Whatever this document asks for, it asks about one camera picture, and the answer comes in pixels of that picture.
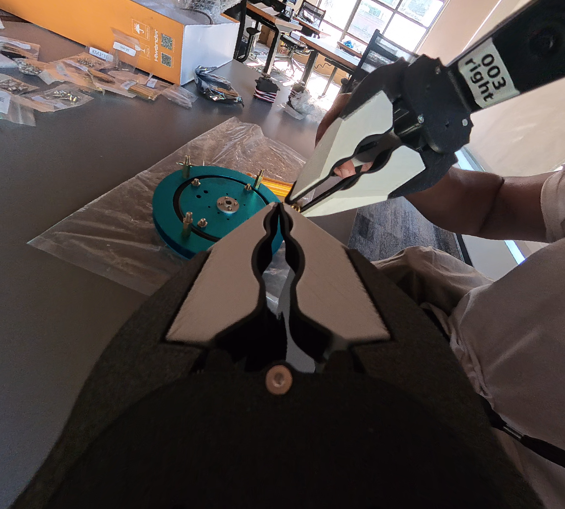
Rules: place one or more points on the person's right forearm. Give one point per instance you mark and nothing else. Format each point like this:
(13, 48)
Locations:
(476, 204)

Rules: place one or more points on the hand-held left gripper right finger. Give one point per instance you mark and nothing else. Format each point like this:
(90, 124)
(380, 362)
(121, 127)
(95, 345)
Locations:
(340, 293)

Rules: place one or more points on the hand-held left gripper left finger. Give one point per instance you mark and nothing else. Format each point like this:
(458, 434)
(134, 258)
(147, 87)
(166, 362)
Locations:
(220, 293)

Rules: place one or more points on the pile of small screw bags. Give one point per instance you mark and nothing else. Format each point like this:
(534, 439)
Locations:
(66, 94)

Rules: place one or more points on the brown office desk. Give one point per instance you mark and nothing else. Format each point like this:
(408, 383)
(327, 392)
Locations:
(335, 54)
(269, 17)

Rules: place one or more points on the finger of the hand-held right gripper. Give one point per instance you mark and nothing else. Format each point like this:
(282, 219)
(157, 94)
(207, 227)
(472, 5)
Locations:
(344, 138)
(379, 185)

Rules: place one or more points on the orange and white cardboard box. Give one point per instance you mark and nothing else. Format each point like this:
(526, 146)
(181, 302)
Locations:
(110, 10)

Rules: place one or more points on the black antistatic bag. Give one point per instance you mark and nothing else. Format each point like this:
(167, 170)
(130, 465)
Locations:
(220, 92)

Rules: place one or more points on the large clear plastic bag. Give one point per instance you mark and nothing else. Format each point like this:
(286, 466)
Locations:
(110, 226)

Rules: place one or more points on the black servo motor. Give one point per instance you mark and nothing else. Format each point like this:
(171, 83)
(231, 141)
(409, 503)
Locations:
(266, 88)

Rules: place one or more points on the servo motor in clear bag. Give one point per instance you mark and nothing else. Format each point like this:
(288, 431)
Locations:
(302, 103)

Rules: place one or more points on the blue round metal turntable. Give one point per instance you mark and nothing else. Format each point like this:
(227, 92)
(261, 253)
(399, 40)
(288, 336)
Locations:
(207, 209)

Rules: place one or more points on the person's right hand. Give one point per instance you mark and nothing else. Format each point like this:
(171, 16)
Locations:
(331, 116)

